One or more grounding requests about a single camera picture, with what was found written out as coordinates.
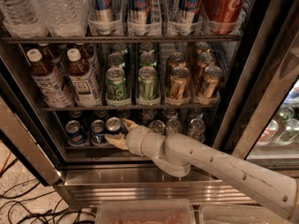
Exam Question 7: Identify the green can front left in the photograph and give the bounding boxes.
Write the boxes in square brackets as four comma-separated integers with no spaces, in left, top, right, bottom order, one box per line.
[106,67,128,101]

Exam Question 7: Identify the water bottle left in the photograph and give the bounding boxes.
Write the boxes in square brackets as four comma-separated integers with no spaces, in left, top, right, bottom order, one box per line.
[0,0,48,38]

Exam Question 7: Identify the glass fridge door right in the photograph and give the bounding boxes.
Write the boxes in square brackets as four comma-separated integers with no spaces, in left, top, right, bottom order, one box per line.
[225,4,299,177]

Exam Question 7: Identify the clear plastic bin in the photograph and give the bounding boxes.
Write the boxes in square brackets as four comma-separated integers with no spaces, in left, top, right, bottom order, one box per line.
[199,204,291,224]
[95,199,196,224]

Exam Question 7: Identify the red coca cola can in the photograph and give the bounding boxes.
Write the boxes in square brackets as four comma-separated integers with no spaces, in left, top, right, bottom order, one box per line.
[204,0,245,35]

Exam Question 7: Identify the green can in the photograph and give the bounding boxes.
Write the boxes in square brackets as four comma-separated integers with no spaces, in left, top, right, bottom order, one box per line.
[138,66,157,101]
[107,52,125,69]
[106,67,128,101]
[139,53,157,68]

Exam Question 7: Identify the tea bottle front left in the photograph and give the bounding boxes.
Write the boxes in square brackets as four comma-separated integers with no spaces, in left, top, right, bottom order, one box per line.
[27,49,70,106]

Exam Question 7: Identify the silver can front left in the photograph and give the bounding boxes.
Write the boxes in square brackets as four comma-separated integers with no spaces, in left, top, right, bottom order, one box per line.
[149,119,165,134]

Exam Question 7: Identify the blue pepsi can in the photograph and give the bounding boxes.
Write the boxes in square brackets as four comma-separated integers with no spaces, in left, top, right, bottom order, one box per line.
[91,119,106,146]
[65,120,88,147]
[106,117,122,134]

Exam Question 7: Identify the green can front right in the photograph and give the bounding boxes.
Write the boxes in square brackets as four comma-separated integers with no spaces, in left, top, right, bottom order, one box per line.
[138,66,157,101]

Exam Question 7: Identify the red bull can right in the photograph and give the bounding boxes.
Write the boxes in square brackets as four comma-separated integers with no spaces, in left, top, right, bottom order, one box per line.
[176,0,202,35]

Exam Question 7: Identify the clear plastic bin right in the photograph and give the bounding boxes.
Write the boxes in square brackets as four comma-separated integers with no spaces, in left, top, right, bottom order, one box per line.
[199,204,291,224]

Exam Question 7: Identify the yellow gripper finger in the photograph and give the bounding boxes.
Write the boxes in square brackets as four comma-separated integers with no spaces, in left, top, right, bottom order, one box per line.
[105,133,128,150]
[122,119,138,132]

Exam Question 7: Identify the silver can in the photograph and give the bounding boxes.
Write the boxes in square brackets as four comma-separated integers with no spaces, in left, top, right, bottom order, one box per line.
[149,119,165,134]
[166,119,182,135]
[187,118,206,142]

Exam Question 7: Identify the black floor cables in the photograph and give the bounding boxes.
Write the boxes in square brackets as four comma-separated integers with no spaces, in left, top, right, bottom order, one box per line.
[0,157,96,224]

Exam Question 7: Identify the red bull can middle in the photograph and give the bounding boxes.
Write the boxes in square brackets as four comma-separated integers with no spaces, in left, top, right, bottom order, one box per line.
[129,0,151,35]

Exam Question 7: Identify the steel fridge door left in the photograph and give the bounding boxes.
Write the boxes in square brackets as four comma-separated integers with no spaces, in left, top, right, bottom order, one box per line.
[0,77,61,186]

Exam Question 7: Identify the gold can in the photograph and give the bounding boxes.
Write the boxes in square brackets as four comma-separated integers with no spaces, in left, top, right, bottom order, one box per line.
[193,52,216,79]
[196,66,223,98]
[167,66,191,100]
[166,52,187,74]

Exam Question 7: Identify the gold can front right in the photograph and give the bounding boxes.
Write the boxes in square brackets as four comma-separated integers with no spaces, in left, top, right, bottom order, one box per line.
[196,66,223,98]

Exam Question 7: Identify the red bull can left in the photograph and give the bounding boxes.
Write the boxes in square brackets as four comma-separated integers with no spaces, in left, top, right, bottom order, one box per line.
[94,0,115,35]

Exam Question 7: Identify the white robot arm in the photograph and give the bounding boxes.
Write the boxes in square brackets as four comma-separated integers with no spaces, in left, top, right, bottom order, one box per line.
[105,119,299,224]

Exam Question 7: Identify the clear plastic bin left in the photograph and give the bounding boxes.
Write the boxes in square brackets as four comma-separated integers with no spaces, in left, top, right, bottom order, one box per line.
[95,199,196,224]

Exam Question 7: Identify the tea bottle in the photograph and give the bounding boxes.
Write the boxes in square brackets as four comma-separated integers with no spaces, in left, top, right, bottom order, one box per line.
[27,49,70,106]
[67,49,100,106]

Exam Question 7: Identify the red bull can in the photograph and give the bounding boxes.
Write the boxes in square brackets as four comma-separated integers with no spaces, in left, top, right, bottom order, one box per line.
[94,0,115,35]
[129,0,151,35]
[176,0,202,35]

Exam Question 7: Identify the tea bottle front right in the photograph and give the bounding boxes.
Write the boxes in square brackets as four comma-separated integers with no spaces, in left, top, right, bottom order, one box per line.
[67,49,100,106]

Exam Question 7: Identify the silver can front middle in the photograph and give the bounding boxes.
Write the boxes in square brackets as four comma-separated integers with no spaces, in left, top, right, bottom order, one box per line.
[166,119,182,135]

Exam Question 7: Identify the water bottle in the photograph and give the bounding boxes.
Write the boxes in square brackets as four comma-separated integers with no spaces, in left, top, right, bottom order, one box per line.
[41,0,85,37]
[0,0,48,38]

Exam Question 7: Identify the silver can front right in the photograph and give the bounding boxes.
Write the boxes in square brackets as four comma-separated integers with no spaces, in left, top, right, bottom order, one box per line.
[187,118,206,142]

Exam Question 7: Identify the gold can front left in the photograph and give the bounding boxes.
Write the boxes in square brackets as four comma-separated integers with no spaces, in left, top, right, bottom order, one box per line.
[167,66,191,100]

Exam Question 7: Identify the water bottle right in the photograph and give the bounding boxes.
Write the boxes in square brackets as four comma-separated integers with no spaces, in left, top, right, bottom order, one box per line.
[41,0,85,37]

